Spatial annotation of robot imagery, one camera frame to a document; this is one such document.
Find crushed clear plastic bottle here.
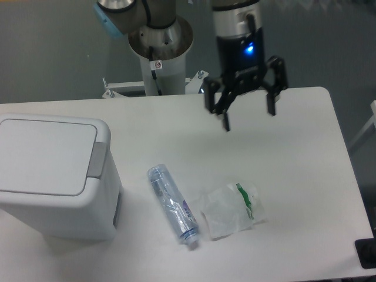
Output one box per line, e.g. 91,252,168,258
147,164,199,250

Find clear plastic bag green print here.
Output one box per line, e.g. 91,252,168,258
199,182,267,240

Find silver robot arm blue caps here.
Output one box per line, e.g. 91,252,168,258
93,1,288,130

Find black device at table corner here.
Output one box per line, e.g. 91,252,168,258
355,238,375,269

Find white furniture frame right edge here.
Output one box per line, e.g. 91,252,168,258
348,100,375,153

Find black cable on pedestal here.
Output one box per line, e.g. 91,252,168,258
149,46,163,96

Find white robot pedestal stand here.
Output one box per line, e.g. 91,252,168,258
102,51,209,99

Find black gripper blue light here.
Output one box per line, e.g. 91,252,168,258
203,28,288,132

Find white push-lid trash can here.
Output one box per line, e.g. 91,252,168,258
1,113,123,240

